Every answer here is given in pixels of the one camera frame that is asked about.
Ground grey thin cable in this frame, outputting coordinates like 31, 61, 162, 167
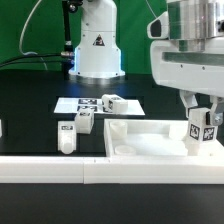
18, 0, 49, 71

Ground white L-shaped fence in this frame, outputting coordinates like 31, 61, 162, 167
0, 141, 224, 184

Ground white marker sheet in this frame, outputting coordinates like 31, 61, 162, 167
54, 97, 144, 116

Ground white square tabletop part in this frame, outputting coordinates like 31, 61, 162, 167
103, 119, 224, 158

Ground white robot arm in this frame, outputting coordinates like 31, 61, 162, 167
69, 0, 224, 126

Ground black cables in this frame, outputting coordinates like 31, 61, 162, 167
0, 52, 76, 69

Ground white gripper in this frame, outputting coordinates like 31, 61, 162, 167
147, 9, 224, 126

